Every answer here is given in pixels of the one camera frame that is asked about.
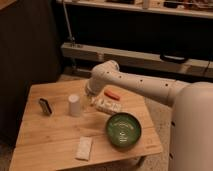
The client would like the white ceramic cup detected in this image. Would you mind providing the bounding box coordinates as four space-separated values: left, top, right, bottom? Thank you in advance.
68 94 81 117

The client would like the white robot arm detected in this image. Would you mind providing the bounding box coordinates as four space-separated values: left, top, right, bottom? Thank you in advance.
85 60 213 171

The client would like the black eraser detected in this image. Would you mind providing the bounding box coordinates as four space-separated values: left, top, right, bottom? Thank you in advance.
39 98 52 116

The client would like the green ceramic bowl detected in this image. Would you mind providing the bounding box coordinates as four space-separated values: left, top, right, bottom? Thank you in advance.
105 112 142 148

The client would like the white patterned box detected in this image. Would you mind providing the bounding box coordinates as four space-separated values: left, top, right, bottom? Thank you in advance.
91 98 122 115

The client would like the orange carrot toy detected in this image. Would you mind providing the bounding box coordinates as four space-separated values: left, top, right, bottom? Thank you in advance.
104 89 120 101

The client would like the wooden table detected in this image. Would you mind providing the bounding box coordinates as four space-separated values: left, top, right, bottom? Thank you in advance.
9 80 163 171

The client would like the white sponge block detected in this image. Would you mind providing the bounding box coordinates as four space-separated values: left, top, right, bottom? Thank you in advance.
76 137 93 161

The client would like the long grey case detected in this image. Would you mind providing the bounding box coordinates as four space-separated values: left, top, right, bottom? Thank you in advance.
61 43 213 80

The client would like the metal stand pole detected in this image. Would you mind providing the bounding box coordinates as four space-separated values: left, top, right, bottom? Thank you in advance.
62 0 75 46

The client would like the wooden shelf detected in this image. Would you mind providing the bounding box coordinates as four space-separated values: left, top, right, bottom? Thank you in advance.
56 0 213 19

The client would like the black case handle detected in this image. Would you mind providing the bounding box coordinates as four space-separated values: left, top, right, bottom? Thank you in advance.
160 54 188 64

